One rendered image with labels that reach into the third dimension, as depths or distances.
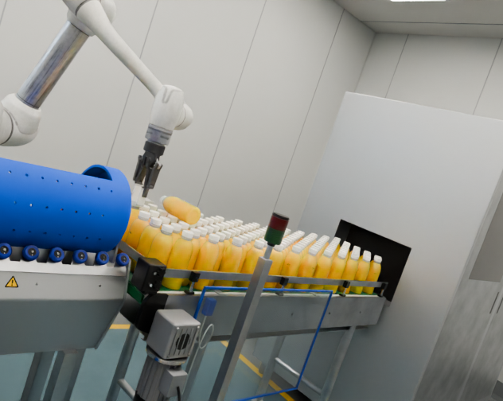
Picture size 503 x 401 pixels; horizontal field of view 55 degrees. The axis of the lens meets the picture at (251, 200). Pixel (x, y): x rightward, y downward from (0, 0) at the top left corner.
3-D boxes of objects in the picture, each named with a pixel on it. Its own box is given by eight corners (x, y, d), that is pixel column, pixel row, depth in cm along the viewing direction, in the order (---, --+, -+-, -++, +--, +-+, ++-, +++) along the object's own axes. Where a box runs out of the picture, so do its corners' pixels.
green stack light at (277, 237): (259, 237, 166) (263, 224, 165) (270, 239, 171) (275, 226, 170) (272, 244, 162) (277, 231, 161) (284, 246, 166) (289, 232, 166)
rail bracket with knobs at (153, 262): (125, 283, 155) (134, 254, 154) (144, 284, 161) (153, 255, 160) (141, 297, 149) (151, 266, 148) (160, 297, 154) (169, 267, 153)
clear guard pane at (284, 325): (161, 415, 169) (204, 288, 164) (295, 387, 226) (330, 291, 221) (162, 417, 168) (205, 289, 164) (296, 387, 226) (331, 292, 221)
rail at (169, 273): (157, 276, 157) (160, 267, 157) (385, 286, 274) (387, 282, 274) (158, 277, 156) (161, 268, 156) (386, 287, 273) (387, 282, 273)
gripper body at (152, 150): (141, 138, 176) (134, 161, 177) (154, 142, 170) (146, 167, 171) (157, 142, 181) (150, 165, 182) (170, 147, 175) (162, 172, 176)
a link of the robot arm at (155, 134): (157, 126, 169) (152, 143, 169) (177, 134, 175) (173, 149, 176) (143, 122, 175) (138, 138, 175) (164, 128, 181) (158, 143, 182)
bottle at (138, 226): (131, 261, 180) (146, 214, 178) (141, 269, 175) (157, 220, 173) (115, 260, 175) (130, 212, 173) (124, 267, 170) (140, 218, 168)
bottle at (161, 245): (145, 284, 160) (161, 231, 159) (137, 275, 166) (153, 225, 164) (163, 286, 165) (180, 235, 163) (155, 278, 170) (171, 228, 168)
